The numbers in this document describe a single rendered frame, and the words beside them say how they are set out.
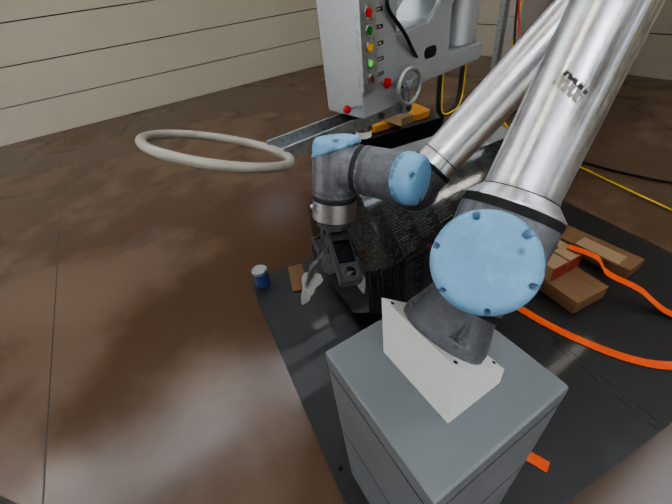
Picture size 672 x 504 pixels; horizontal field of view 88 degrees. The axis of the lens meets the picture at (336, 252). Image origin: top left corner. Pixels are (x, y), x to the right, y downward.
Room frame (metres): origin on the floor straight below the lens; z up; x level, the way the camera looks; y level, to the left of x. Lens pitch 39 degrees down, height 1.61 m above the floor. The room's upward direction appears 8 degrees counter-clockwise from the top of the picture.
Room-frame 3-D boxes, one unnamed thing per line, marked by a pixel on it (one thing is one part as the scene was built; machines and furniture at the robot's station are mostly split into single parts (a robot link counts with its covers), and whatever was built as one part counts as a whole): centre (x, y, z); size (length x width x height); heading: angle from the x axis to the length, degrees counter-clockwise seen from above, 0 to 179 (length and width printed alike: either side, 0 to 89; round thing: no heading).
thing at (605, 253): (1.51, -1.59, 0.10); 0.25 x 0.10 x 0.01; 26
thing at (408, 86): (1.51, -0.37, 1.20); 0.15 x 0.10 x 0.15; 127
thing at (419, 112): (2.53, -0.47, 0.76); 0.49 x 0.49 x 0.05; 21
